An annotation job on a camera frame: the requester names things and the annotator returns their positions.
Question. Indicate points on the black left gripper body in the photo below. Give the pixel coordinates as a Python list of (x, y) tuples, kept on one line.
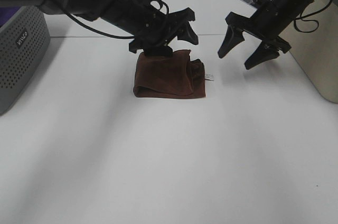
[(162, 35)]

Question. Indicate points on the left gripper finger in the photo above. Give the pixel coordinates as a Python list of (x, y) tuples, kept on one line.
[(164, 51), (186, 33)]

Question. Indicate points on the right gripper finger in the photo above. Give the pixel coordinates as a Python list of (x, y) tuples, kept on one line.
[(232, 38), (262, 54)]

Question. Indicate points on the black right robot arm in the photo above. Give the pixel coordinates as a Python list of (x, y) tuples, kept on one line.
[(291, 8)]

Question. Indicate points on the beige storage bin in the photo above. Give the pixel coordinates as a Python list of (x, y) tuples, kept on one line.
[(315, 49)]

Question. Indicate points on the grey perforated laundry basket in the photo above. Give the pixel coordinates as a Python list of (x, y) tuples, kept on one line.
[(25, 39)]

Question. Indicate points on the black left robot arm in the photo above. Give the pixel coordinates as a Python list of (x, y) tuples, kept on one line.
[(149, 24)]

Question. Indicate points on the purple cloth in basket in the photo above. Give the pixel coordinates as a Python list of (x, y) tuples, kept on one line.
[(9, 15)]

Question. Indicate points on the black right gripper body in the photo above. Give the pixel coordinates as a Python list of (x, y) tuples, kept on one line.
[(265, 24)]

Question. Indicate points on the brown towel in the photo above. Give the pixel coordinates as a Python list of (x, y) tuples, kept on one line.
[(174, 77)]

